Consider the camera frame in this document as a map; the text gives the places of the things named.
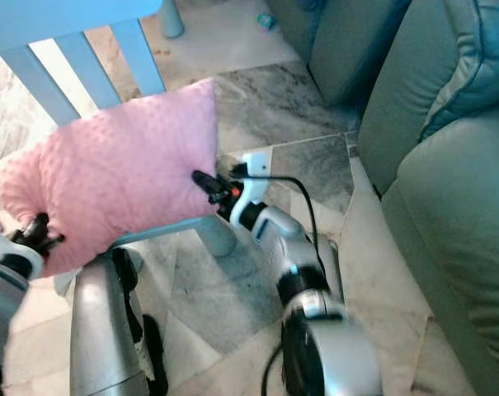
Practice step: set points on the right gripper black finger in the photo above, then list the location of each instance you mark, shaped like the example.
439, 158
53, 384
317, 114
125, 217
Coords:
211, 187

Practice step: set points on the pink dotted pillow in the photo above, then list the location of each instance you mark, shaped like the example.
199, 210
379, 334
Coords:
117, 173

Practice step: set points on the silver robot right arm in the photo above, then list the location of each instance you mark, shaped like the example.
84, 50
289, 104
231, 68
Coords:
290, 239

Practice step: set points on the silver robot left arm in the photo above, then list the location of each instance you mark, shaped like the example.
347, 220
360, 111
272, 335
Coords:
6, 305

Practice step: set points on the dark green leather sofa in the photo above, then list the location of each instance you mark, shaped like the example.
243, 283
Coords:
348, 49
447, 247

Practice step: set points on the robot left leg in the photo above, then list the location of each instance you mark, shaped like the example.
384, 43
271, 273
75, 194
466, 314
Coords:
105, 330

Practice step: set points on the small teal floor object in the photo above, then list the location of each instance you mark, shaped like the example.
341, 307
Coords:
265, 21

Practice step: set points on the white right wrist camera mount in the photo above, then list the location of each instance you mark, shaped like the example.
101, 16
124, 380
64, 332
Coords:
253, 194

